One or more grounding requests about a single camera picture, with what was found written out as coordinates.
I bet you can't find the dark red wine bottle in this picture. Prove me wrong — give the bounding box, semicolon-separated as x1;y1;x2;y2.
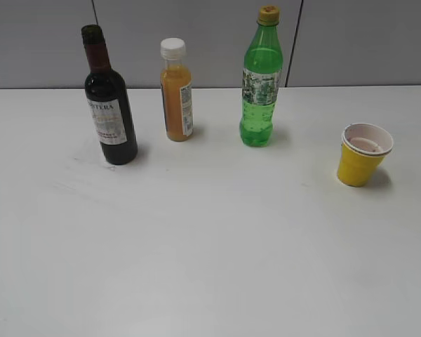
81;25;138;165

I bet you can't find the yellow paper cup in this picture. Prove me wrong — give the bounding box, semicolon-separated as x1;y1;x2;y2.
337;123;394;187

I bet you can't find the orange juice bottle white cap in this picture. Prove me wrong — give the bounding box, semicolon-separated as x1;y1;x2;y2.
160;37;193;142

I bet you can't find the green soda bottle yellow cap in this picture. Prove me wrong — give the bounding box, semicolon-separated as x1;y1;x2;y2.
239;5;283;147

